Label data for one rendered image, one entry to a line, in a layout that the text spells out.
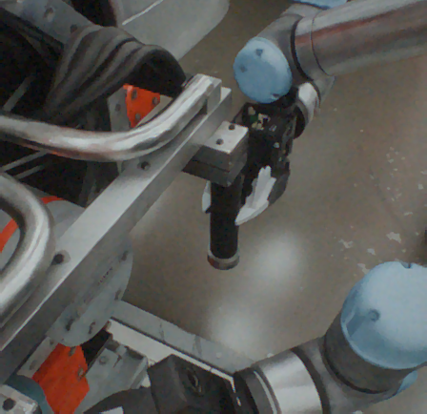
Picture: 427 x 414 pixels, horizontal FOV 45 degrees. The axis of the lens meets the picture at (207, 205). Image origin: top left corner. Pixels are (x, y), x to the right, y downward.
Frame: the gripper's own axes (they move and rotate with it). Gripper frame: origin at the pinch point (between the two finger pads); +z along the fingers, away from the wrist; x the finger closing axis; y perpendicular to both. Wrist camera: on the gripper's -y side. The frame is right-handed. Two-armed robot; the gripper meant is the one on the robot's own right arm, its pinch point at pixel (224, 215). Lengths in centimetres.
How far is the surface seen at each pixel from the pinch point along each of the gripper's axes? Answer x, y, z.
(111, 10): -30.2, 10.2, -22.9
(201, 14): -29, -2, -51
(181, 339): -20, -75, -20
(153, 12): -29.6, 5.6, -33.7
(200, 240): -35, -83, -59
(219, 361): -9, -75, -19
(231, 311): -14, -83, -39
